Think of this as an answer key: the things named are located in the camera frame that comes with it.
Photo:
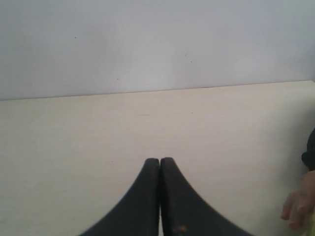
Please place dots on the person's open bare hand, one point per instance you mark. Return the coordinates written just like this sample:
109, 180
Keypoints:
300, 202

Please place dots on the yellow bottle red cap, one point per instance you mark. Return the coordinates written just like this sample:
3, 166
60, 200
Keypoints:
309, 225

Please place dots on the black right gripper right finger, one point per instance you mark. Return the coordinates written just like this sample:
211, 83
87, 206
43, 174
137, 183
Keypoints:
184, 212

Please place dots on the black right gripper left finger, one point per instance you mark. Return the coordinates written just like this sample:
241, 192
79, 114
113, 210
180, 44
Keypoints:
137, 213

